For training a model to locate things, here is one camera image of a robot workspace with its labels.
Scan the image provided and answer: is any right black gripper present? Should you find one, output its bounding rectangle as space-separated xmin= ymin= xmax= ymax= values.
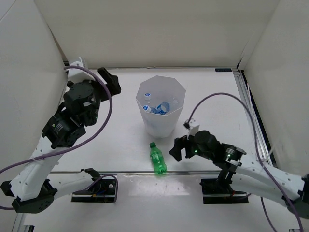
xmin=169 ymin=129 xmax=214 ymax=162

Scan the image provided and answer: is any green soda bottle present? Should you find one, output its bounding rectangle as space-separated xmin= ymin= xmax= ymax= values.
xmin=149 ymin=142 xmax=167 ymax=174

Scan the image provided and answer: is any aluminium table frame rail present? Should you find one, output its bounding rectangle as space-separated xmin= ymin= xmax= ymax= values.
xmin=233 ymin=69 xmax=302 ymax=229

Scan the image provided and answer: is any crushed blue-label water bottle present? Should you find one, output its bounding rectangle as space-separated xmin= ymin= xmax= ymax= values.
xmin=156 ymin=101 xmax=171 ymax=115

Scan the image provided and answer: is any blue-label clear bottle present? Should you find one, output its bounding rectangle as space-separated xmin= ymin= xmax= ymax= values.
xmin=143 ymin=93 xmax=157 ymax=114

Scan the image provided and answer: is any white octagonal bin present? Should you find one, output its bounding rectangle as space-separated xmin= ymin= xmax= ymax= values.
xmin=136 ymin=75 xmax=186 ymax=138

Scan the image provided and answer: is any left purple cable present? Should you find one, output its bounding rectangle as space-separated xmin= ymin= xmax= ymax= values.
xmin=0 ymin=66 xmax=119 ymax=210

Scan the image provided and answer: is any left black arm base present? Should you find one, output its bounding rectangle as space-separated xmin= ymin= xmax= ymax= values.
xmin=71 ymin=174 xmax=118 ymax=203

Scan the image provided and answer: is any clear unlabelled plastic bottle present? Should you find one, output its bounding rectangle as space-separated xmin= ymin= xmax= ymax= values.
xmin=169 ymin=95 xmax=181 ymax=109

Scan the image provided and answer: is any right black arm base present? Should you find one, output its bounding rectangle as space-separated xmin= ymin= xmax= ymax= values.
xmin=200 ymin=178 xmax=249 ymax=204

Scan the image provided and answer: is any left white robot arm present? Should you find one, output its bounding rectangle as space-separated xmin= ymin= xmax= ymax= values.
xmin=0 ymin=59 xmax=121 ymax=214

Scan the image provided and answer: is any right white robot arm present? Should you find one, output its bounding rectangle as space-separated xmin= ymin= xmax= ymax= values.
xmin=169 ymin=119 xmax=309 ymax=219

